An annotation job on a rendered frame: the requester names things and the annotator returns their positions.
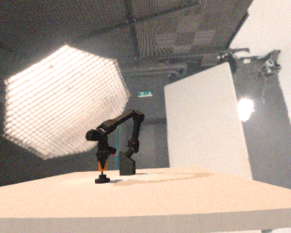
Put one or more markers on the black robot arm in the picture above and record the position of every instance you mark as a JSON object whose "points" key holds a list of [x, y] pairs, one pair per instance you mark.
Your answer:
{"points": [[110, 125]]}

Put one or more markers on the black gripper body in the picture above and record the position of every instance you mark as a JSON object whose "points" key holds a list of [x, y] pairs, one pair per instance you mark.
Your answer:
{"points": [[102, 149]]}

